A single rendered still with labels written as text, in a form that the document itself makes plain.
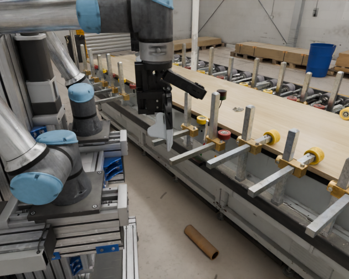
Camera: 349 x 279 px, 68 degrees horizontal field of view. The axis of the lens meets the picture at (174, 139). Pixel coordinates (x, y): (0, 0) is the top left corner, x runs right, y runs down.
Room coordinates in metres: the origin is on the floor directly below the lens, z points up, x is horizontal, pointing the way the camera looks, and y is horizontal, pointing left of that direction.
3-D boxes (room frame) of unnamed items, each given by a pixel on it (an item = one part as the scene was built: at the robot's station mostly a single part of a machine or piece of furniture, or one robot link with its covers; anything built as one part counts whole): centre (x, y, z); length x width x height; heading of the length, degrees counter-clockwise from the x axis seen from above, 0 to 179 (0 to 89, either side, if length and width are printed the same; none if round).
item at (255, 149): (1.22, -0.40, 0.95); 0.14 x 0.06 x 0.05; 37
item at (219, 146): (1.43, -0.25, 0.85); 0.14 x 0.06 x 0.05; 37
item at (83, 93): (1.22, 0.45, 1.21); 0.13 x 0.12 x 0.14; 16
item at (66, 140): (0.72, 0.37, 1.21); 0.13 x 0.12 x 0.14; 2
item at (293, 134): (1.04, -0.54, 0.89); 0.04 x 0.04 x 0.48; 37
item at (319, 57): (6.30, -3.44, 0.36); 0.59 x 0.57 x 0.73; 129
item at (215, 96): (1.44, -0.24, 0.93); 0.04 x 0.04 x 0.48; 37
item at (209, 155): (1.45, -0.20, 0.75); 0.26 x 0.01 x 0.10; 37
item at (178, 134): (1.55, -0.04, 0.84); 0.44 x 0.03 x 0.04; 127
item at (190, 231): (1.34, -0.20, 0.04); 0.30 x 0.08 x 0.08; 37
